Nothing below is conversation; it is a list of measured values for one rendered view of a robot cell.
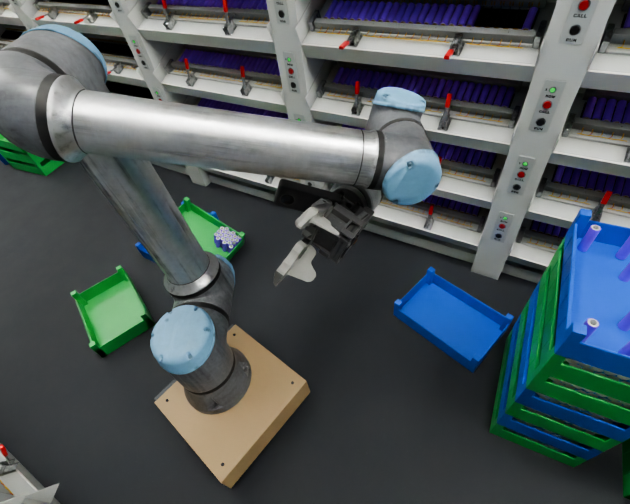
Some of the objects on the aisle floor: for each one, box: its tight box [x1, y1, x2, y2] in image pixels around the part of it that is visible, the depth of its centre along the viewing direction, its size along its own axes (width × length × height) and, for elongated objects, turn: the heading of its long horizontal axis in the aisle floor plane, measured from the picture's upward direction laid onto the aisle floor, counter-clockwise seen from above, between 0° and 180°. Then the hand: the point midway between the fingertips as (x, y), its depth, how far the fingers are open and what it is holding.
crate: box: [71, 265, 156, 358], centre depth 138 cm, size 30×20×8 cm
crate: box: [178, 197, 245, 261], centre depth 151 cm, size 30×20×8 cm
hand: (280, 257), depth 56 cm, fingers open, 14 cm apart
